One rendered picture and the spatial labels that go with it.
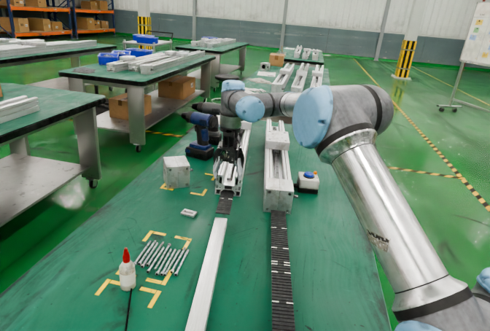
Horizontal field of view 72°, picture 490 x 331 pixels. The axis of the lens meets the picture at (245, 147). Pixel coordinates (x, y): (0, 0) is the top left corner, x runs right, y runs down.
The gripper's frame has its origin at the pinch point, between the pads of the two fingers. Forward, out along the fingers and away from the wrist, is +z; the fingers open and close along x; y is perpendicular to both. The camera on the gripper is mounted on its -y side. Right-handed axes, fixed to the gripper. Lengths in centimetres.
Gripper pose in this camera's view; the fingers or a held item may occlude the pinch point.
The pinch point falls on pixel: (227, 176)
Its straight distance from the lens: 123.6
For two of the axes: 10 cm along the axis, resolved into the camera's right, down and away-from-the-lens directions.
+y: -0.7, 3.7, -9.3
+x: 9.9, 1.0, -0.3
